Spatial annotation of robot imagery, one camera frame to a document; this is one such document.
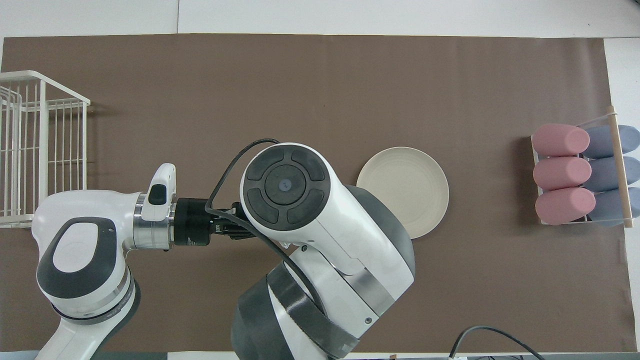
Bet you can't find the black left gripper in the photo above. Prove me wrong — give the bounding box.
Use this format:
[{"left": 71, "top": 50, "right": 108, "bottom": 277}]
[{"left": 173, "top": 198, "right": 253, "bottom": 247}]

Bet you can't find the cream round plate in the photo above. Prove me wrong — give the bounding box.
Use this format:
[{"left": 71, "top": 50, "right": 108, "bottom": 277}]
[{"left": 356, "top": 146, "right": 450, "bottom": 240}]

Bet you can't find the brown paper table mat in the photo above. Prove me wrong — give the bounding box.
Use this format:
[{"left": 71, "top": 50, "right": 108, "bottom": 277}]
[{"left": 0, "top": 34, "right": 637, "bottom": 353}]

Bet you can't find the pink plastic cup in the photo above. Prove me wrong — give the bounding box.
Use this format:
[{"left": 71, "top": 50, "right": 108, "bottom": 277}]
[
  {"left": 531, "top": 123, "right": 591, "bottom": 157},
  {"left": 535, "top": 187, "right": 597, "bottom": 226},
  {"left": 532, "top": 156, "right": 592, "bottom": 191}
]

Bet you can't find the blue plastic cup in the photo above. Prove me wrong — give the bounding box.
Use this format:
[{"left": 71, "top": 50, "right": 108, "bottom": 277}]
[
  {"left": 590, "top": 187, "right": 640, "bottom": 227},
  {"left": 587, "top": 156, "right": 640, "bottom": 193},
  {"left": 585, "top": 125, "right": 640, "bottom": 159}
]

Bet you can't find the white wire dish rack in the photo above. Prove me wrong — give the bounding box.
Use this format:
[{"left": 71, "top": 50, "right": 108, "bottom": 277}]
[{"left": 0, "top": 70, "right": 92, "bottom": 229}]

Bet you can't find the white wire cup rack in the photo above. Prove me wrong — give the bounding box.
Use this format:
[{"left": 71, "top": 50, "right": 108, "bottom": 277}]
[{"left": 530, "top": 105, "right": 636, "bottom": 229}]

